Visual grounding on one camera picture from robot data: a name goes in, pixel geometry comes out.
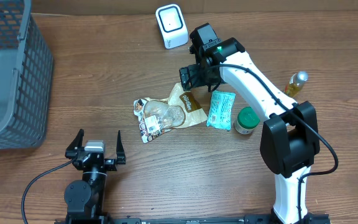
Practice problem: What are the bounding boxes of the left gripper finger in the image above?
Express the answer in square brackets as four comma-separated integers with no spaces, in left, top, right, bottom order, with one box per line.
[65,129,84,158]
[116,130,126,164]

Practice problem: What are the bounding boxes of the teal snack packet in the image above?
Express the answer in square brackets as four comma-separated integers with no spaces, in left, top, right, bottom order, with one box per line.
[206,90,236,131]

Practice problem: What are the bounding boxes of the brown Pantree snack bag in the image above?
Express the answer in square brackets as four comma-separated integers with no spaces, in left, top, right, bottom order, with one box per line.
[133,83,208,143]

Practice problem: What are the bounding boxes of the green lid white jar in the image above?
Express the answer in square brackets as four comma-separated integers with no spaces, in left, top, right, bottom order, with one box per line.
[234,107,260,134]

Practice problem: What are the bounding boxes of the yellow drink bottle silver cap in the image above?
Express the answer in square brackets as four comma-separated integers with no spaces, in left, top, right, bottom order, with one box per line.
[283,71,308,98]

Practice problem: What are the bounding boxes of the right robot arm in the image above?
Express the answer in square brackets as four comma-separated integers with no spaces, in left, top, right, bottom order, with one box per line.
[180,23,319,223]

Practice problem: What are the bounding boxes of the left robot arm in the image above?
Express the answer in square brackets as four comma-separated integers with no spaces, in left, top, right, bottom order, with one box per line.
[64,129,126,223]

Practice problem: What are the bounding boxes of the white barcode scanner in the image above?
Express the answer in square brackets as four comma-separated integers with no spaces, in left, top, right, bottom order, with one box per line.
[155,4,189,49]

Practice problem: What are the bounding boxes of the dark grey plastic basket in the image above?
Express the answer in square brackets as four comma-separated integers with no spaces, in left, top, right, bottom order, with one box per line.
[0,0,54,149]

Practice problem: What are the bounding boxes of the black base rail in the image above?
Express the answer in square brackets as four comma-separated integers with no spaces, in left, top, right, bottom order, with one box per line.
[54,213,331,224]

